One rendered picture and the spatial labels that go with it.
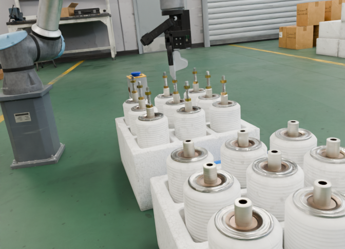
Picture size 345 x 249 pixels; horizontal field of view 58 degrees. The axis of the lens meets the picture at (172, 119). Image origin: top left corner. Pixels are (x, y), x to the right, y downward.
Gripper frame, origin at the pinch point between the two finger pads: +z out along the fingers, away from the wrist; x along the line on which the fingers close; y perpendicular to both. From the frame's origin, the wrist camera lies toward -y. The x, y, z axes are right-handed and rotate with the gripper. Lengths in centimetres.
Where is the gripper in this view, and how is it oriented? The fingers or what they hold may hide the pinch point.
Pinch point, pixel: (172, 75)
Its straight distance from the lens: 103.1
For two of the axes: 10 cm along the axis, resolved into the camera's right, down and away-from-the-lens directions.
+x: 0.6, -3.0, 9.5
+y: 9.9, -0.7, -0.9
